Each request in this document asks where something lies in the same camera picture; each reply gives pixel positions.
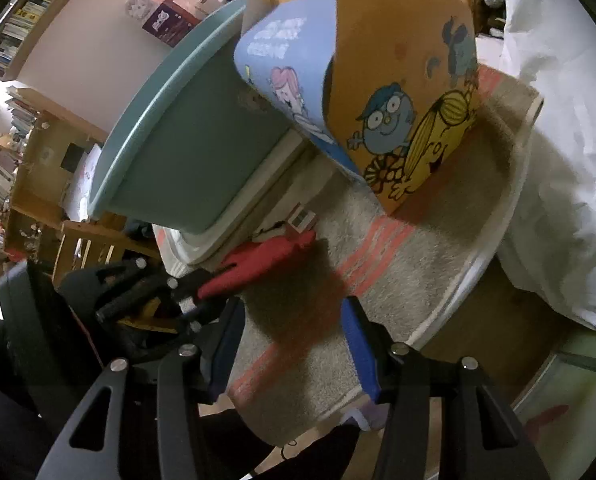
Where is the Happy Meal cardboard box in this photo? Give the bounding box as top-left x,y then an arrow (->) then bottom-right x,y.
234,0 -> 480,212

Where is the purple cardboard box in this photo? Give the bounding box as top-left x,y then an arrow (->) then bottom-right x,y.
142,0 -> 201,47

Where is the heart pattern play tent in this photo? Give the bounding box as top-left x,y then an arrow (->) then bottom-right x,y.
514,330 -> 596,479

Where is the orange barcode price tag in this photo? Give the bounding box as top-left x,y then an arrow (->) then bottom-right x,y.
286,203 -> 317,234

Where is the red fabric pouch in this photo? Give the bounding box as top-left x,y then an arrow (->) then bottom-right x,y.
197,230 -> 316,300

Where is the light blue plastic basin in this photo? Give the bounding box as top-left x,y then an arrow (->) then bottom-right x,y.
87,0 -> 292,234

